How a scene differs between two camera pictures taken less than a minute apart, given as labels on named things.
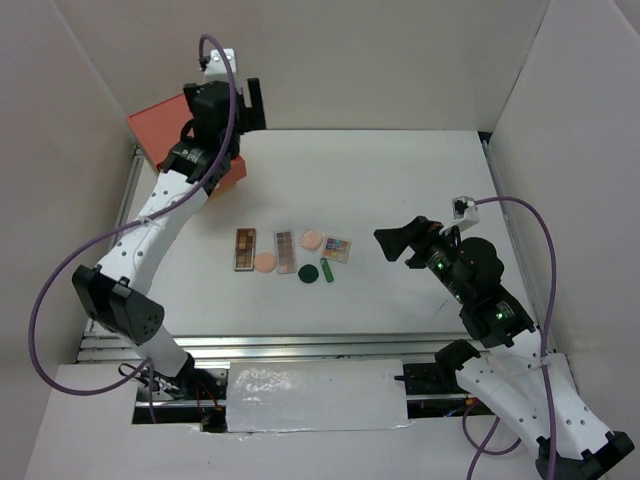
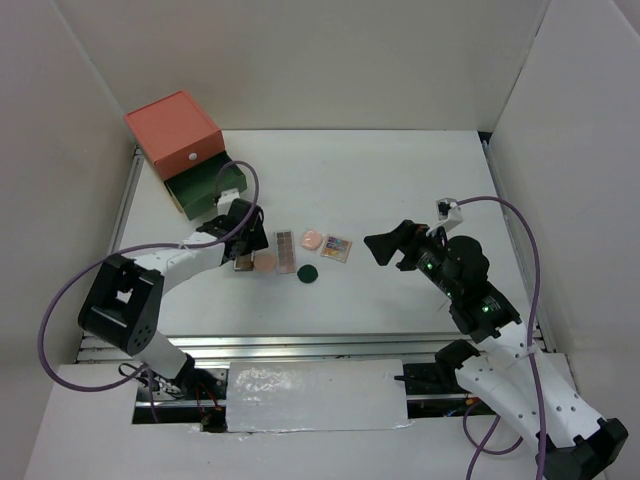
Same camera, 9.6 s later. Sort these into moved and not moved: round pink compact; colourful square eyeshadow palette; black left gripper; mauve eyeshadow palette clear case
Moved: black left gripper
Not moved: colourful square eyeshadow palette; mauve eyeshadow palette clear case; round pink compact
